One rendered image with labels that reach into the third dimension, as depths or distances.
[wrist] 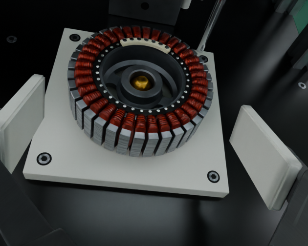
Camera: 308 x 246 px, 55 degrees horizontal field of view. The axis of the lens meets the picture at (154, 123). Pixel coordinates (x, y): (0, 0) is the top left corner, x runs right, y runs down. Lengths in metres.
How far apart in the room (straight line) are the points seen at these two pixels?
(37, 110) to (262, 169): 0.13
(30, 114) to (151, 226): 0.11
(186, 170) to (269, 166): 0.08
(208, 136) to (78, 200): 0.11
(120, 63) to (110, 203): 0.11
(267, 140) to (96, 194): 0.12
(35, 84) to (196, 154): 0.13
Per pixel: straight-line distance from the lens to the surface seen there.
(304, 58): 0.37
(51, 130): 0.24
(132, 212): 0.22
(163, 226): 0.23
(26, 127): 0.17
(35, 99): 0.18
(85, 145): 0.23
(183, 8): 0.35
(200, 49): 0.31
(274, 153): 0.17
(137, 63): 0.26
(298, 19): 0.50
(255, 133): 0.19
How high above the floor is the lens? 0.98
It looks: 56 degrees down
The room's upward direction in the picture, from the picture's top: 20 degrees clockwise
